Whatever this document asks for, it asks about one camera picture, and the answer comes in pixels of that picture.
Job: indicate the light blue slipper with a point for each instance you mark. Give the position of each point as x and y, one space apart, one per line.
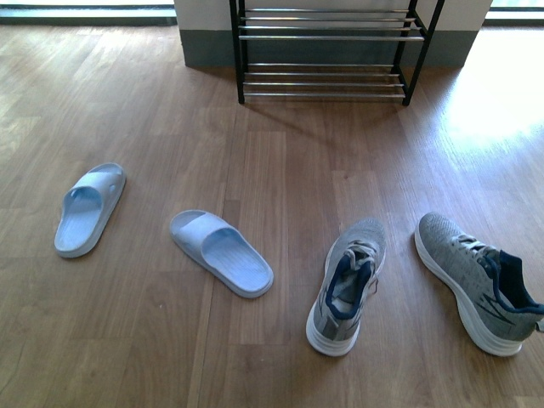
221 249
86 209

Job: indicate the grey sneaker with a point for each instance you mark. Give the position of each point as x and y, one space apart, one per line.
493 303
352 266

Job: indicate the black metal shoe rack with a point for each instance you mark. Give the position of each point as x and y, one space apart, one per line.
353 50

